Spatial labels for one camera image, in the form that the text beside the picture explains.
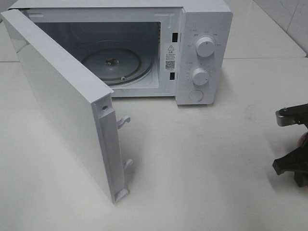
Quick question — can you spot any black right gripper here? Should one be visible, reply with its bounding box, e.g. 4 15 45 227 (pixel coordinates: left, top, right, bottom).
272 120 308 188

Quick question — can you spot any white microwave door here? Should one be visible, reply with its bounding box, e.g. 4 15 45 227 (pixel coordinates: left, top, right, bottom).
1 10 132 203

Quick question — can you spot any pink round plate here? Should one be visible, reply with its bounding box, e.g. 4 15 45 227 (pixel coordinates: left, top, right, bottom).
297 132 308 151

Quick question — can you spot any white lower microwave knob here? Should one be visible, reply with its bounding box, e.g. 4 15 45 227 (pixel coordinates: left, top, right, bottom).
191 68 209 86

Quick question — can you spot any white microwave knob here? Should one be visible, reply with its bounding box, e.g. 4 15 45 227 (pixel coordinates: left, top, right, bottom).
195 35 216 57
191 68 209 86

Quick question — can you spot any white upper microwave knob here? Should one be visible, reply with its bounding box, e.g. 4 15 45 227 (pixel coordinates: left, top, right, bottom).
195 35 216 57

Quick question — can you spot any white microwave oven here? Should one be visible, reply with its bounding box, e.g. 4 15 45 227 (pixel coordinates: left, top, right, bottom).
6 0 233 105

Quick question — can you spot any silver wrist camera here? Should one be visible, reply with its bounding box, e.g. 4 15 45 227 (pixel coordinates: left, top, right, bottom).
275 104 308 127

